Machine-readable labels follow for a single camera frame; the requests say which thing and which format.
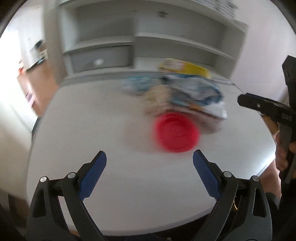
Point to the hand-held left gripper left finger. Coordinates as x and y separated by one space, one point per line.
92 178

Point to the blue and white snack bag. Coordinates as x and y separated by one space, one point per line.
196 92

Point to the yellow cardboard box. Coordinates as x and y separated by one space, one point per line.
187 67

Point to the beige crumpled paper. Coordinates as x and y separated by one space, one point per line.
157 99

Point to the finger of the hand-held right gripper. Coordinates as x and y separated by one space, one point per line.
261 104

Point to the white shelf unit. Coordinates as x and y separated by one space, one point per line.
161 27

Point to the small blue and white packet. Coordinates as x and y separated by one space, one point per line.
138 84

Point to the red plastic bowl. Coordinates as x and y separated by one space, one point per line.
177 133

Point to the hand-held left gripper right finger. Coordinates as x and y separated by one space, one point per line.
205 176

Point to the person's right hand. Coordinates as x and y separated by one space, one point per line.
281 160

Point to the grey drawer with round knob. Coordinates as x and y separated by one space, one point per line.
99 59

